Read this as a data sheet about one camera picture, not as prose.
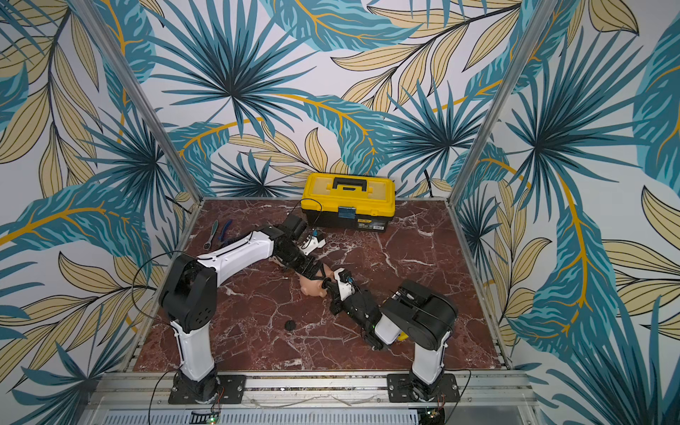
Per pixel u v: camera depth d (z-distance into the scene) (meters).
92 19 0.68
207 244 1.03
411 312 0.50
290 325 0.86
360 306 0.70
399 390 0.73
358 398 0.73
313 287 0.84
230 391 0.73
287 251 0.76
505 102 0.86
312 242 0.82
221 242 1.03
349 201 0.96
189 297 0.49
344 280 0.75
